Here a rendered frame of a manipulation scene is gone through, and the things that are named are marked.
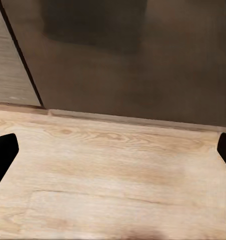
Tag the dishwasher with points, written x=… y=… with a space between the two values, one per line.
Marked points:
x=16 y=82

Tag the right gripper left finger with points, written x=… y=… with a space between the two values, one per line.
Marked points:
x=9 y=149

